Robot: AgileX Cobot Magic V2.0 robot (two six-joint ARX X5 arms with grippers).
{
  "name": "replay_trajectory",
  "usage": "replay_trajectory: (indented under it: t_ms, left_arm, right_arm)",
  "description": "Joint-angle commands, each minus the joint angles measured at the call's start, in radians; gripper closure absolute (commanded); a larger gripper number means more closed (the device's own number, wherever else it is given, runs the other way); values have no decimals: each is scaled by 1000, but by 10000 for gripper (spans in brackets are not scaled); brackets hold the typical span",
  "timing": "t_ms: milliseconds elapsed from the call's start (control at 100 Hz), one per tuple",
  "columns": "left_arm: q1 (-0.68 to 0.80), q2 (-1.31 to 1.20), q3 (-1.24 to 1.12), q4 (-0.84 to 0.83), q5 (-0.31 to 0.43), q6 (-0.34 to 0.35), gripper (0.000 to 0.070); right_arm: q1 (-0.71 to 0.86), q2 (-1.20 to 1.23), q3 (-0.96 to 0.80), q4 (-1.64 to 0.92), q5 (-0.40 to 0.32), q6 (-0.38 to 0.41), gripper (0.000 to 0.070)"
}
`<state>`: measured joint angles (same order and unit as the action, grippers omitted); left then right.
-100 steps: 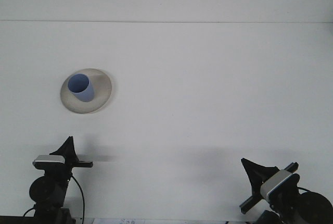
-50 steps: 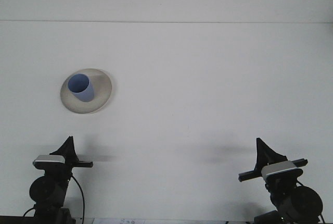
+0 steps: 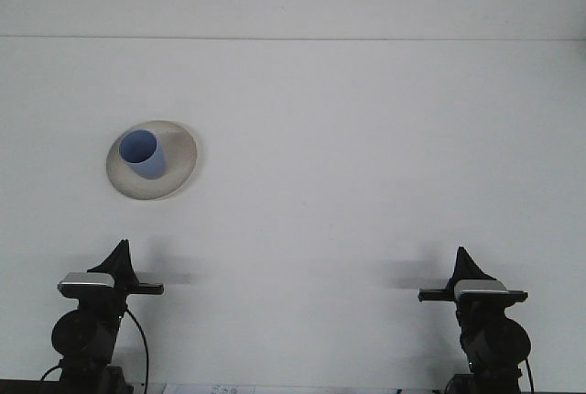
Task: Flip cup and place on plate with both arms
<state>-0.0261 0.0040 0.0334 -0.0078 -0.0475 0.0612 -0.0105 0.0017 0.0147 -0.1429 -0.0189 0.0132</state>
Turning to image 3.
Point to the pale round plate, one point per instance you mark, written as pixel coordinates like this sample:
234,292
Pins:
178,174

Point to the pale blue cup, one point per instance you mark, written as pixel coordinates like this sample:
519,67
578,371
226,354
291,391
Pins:
151,167

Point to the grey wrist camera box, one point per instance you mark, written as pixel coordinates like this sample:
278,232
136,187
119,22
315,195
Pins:
480,289
87,281

